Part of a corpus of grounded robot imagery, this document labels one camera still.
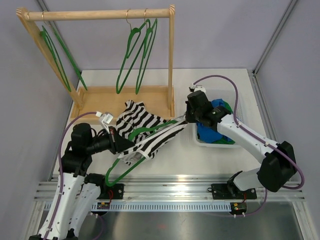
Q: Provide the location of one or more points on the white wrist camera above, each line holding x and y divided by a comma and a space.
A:
105, 119
194, 88

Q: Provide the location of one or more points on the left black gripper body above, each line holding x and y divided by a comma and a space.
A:
111, 140

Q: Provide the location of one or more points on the white plastic basket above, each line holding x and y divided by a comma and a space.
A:
206, 137

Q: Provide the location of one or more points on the green tank top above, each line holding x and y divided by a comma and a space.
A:
228, 107

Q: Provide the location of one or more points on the green hanger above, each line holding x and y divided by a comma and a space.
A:
70, 57
55, 55
134, 35
148, 141
147, 45

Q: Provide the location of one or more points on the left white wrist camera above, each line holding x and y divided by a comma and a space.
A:
105, 119

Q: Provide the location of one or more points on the white slotted cable duct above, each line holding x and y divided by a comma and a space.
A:
119, 206

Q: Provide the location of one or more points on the black white striped tank top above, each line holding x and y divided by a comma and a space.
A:
134, 116

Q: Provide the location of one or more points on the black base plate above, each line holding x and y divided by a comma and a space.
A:
114, 192
220, 191

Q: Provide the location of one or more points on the aluminium mounting rail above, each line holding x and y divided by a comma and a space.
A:
170, 188

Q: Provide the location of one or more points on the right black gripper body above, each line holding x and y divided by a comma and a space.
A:
191, 116

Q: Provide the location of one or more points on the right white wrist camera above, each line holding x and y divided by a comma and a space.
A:
194, 88

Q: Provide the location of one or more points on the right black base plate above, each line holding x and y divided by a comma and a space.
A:
220, 191

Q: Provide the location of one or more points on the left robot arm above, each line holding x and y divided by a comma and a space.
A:
76, 189

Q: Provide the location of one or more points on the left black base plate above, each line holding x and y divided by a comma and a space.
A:
114, 192

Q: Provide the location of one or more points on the wooden clothes rack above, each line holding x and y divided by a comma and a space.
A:
97, 40

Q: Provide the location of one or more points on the blue tank top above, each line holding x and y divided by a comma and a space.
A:
210, 132

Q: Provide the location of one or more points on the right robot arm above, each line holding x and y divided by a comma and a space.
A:
277, 160

